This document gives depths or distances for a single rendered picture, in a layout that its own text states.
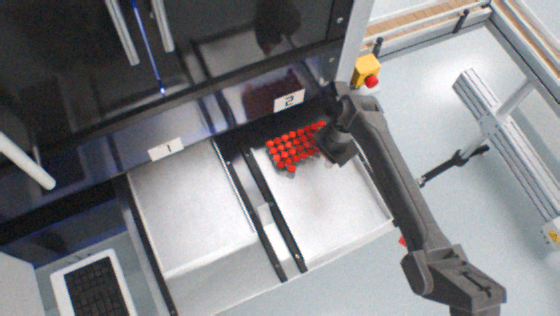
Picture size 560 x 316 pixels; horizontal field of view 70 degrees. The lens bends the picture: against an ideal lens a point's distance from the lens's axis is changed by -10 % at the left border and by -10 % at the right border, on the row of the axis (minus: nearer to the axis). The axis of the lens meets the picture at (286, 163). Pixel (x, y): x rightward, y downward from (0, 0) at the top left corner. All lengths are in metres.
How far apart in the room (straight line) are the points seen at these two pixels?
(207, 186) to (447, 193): 1.44
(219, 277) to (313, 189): 0.34
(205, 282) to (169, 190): 0.27
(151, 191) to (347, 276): 1.13
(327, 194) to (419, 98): 1.44
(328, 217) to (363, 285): 0.93
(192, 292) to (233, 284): 0.11
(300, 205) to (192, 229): 0.29
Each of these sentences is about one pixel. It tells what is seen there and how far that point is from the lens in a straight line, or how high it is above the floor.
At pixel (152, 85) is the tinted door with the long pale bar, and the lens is 0.90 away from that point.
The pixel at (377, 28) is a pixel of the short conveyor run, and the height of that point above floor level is 0.93.
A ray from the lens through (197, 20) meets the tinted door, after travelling 0.81.
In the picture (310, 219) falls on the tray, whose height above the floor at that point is 0.88.
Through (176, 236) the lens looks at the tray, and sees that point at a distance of 1.17.
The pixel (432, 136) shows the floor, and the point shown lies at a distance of 2.44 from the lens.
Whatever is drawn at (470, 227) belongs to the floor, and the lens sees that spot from 2.31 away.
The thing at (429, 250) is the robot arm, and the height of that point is 1.34.
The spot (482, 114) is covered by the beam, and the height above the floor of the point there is 0.50.
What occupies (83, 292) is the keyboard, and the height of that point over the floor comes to 0.82.
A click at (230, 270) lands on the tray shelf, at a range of 1.13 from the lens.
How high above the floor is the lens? 1.99
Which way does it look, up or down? 65 degrees down
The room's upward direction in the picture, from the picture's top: 8 degrees clockwise
